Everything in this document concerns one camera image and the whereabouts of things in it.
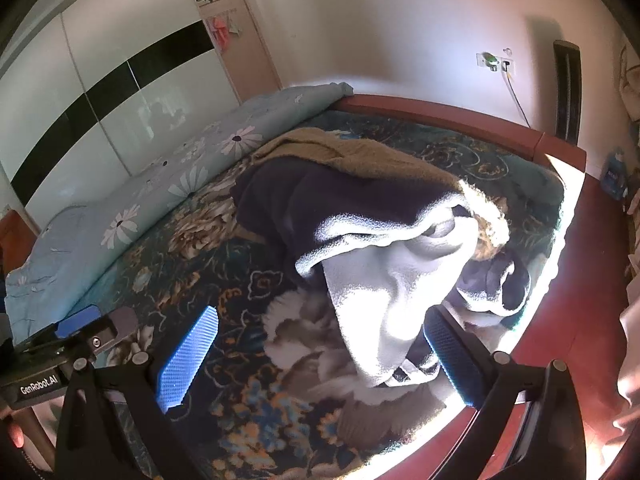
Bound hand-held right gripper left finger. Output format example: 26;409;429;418
54;305;221;480

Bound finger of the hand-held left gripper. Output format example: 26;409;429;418
17;304;102;353
75;306;139;361

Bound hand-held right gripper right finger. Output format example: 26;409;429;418
422;305;589;480

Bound dark pants with white stripes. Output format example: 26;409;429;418
232;157;532;390

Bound pink hanging clothes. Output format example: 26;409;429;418
206;14;240;53

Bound person's left hand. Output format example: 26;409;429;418
5;420;26;452

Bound light blue floral quilt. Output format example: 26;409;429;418
5;81;353;346

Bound pale cloth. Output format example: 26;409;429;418
619;280;640;480

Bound brown knit sweater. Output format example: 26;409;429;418
250;127;511;261

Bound wooden headboard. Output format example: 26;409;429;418
0;94;591;461

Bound blue plastic bottle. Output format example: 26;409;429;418
600;147;630;201

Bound white wardrobe with black stripe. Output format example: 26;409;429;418
0;0;243;233

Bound pale wooden door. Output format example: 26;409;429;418
197;0;282;106

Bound thin dark wall cable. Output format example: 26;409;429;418
502;62;533;130

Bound black upright frame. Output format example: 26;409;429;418
552;40;582;146

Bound white wall socket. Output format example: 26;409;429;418
475;51;516;73

